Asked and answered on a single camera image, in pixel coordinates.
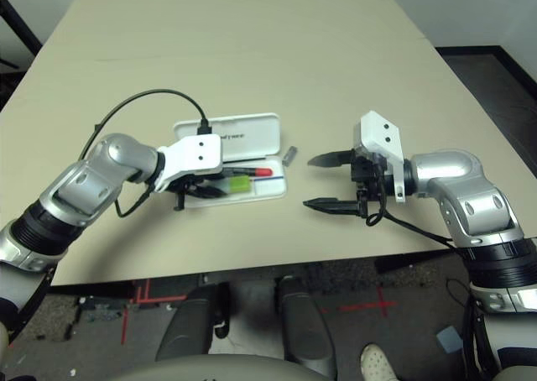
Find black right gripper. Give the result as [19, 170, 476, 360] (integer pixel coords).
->
[302, 149, 388, 218]

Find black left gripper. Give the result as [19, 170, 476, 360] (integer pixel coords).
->
[172, 175, 230, 211]

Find white highlighter with green cap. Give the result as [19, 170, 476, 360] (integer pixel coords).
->
[213, 176, 253, 196]

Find black marker with red cap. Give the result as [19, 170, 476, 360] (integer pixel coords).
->
[222, 166, 274, 178]

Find white plastic pencil case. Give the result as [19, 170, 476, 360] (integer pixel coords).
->
[173, 112, 289, 209]

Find black table underframe bar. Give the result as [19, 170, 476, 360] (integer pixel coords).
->
[373, 250, 458, 273]

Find grey robot right leg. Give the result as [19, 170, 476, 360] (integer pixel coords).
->
[274, 275, 339, 378]

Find grey robot torso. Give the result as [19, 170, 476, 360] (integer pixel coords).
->
[108, 353, 332, 381]

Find white perforated clog shoe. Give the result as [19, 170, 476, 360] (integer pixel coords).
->
[361, 342, 398, 381]

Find blue square floor pad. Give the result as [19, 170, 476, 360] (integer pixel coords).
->
[435, 326, 462, 354]

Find black framed side table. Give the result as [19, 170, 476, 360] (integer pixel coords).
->
[0, 0, 43, 70]

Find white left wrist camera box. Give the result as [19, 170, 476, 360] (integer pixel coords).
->
[153, 133, 226, 193]

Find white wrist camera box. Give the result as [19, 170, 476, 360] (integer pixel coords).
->
[153, 133, 226, 193]
[351, 111, 407, 205]

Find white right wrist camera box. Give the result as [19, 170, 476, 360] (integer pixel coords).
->
[351, 111, 407, 205]

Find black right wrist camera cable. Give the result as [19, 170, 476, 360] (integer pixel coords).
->
[364, 204, 483, 373]

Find thin black floor cord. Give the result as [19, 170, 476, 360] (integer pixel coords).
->
[445, 276, 472, 300]

